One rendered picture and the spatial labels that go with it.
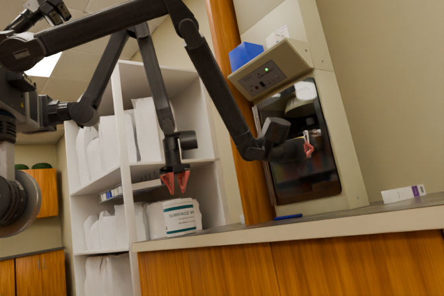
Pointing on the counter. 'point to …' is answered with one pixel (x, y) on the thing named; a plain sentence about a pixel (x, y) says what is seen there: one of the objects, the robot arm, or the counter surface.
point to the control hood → (296, 61)
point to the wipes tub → (179, 217)
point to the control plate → (249, 82)
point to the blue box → (244, 54)
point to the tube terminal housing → (328, 97)
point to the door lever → (309, 139)
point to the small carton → (274, 38)
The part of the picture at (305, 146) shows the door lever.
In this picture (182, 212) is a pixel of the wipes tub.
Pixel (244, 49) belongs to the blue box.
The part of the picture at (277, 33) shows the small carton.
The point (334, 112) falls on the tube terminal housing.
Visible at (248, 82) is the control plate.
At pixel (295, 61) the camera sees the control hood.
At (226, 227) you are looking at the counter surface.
